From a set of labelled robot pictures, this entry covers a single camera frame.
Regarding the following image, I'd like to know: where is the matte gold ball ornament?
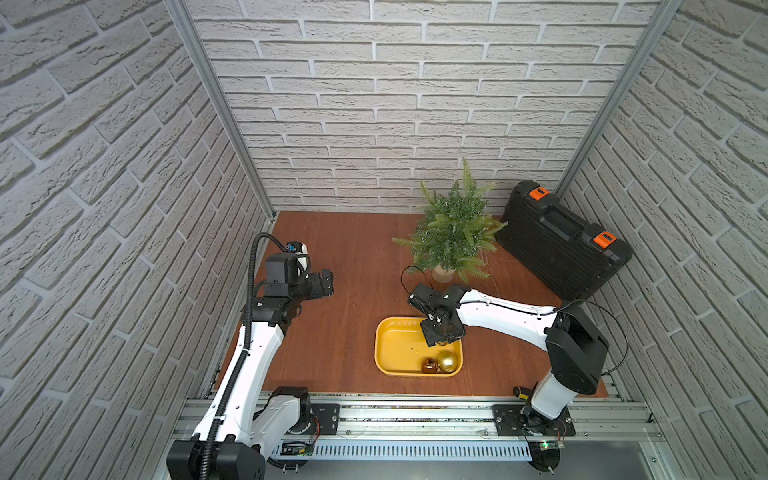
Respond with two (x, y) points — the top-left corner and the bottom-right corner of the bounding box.
(435, 350), (459, 374)

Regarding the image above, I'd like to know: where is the shiny brown ball ornament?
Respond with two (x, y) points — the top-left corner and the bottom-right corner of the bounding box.
(421, 358), (440, 375)

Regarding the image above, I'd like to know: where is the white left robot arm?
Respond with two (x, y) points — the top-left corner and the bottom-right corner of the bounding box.
(166, 241), (333, 479)

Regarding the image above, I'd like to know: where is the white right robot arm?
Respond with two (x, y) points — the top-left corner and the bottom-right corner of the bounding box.
(408, 283), (609, 425)

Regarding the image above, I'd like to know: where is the small green christmas tree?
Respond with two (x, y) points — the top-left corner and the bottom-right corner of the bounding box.
(392, 160), (507, 282)

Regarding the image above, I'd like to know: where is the yellow plastic tray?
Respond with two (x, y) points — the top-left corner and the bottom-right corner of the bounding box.
(374, 317), (464, 378)

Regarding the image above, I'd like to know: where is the black plastic tool case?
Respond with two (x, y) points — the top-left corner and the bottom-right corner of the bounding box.
(496, 180), (634, 301)

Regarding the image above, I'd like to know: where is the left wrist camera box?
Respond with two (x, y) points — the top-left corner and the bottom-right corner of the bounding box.
(286, 241), (309, 262)

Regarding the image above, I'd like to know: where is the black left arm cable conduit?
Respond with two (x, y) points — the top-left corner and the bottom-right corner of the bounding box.
(197, 232), (289, 480)

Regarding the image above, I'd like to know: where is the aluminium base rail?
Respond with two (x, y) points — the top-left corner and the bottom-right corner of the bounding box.
(170, 392), (661, 463)

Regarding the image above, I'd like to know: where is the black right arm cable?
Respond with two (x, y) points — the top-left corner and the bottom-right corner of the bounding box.
(491, 296), (630, 379)

